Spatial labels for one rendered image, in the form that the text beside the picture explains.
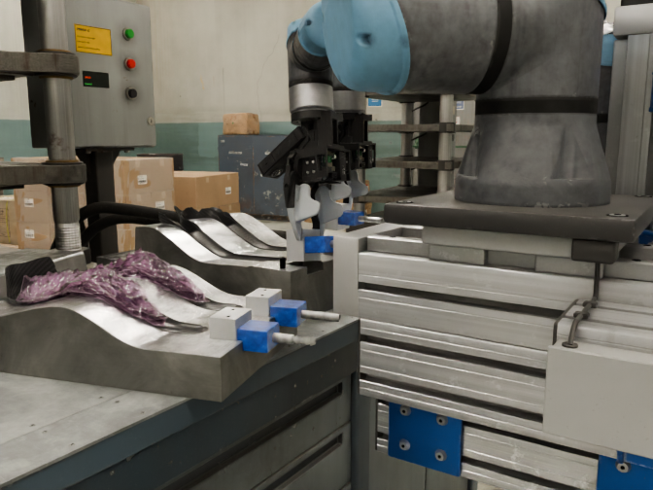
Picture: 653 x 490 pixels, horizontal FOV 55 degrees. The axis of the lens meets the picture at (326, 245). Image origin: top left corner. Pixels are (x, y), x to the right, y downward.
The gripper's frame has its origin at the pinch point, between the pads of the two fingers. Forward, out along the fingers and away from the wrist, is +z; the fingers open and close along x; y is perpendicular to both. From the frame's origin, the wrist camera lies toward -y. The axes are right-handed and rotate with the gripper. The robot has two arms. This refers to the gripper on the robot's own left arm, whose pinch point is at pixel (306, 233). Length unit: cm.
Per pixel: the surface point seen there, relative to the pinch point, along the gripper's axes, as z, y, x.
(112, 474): 28.2, 0.8, -40.5
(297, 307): 11.0, 10.1, -16.5
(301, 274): 6.8, 1.5, -3.7
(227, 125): -178, -507, 527
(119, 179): -61, -325, 211
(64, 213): -9, -72, 2
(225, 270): 5.8, -12.5, -6.7
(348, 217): -4.2, -7.8, 26.0
